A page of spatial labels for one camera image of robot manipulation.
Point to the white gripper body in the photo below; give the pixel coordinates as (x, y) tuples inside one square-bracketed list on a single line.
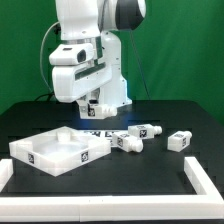
[(69, 84)]

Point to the white square tabletop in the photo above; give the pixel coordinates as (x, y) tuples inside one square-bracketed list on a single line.
[(60, 150)]

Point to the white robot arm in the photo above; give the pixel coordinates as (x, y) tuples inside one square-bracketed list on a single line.
[(95, 22)]

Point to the white sheet with tags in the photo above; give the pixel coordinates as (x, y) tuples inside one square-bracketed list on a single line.
[(99, 133)]

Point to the white U-shaped fence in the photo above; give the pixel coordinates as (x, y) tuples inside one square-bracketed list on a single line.
[(205, 203)]

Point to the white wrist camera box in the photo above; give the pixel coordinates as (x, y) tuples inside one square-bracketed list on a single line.
[(75, 54)]

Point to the black camera stand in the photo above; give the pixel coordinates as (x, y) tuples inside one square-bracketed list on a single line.
[(57, 29)]

